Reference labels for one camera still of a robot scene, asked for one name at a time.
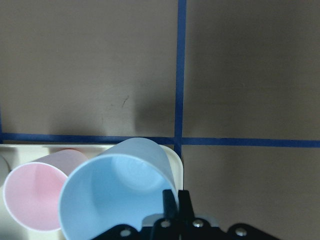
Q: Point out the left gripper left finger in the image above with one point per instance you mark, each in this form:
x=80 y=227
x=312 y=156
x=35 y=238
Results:
x=170 y=208

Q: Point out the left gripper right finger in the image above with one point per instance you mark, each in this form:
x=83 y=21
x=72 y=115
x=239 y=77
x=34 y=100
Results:
x=186 y=212

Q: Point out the light blue plastic cup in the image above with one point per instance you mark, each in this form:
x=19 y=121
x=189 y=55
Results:
x=122 y=185

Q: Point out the pink plastic cup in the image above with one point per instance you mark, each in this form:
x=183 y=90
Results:
x=32 y=190

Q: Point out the grey plastic cup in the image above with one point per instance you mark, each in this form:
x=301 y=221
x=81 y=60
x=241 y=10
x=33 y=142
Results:
x=4 y=170

